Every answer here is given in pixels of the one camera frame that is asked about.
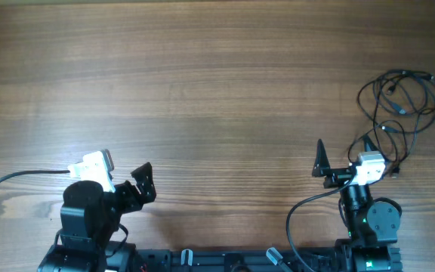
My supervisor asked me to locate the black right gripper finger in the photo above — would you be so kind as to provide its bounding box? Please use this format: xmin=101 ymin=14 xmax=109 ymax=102
xmin=362 ymin=134 xmax=378 ymax=152
xmin=312 ymin=139 xmax=332 ymax=178

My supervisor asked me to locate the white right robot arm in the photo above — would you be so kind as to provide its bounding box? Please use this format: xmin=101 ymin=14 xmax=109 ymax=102
xmin=312 ymin=138 xmax=403 ymax=272

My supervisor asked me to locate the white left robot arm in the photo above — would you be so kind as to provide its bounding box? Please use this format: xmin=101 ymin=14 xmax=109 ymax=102
xmin=37 ymin=162 xmax=156 ymax=272

